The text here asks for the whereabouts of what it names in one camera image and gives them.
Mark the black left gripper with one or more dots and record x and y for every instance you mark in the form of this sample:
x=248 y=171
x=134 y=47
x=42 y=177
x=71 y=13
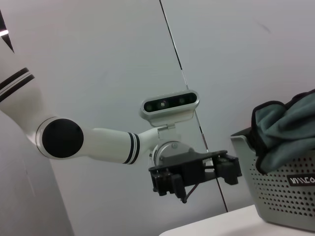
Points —
x=194 y=167

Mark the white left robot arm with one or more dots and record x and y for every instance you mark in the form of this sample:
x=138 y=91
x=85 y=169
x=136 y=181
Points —
x=105 y=142

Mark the grey perforated plastic storage box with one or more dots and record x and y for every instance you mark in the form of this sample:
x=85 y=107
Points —
x=278 y=201

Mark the teal green towel black trim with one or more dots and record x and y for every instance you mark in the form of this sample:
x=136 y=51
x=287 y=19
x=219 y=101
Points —
x=283 y=127

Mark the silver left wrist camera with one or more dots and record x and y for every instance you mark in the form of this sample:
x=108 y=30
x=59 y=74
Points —
x=169 y=103

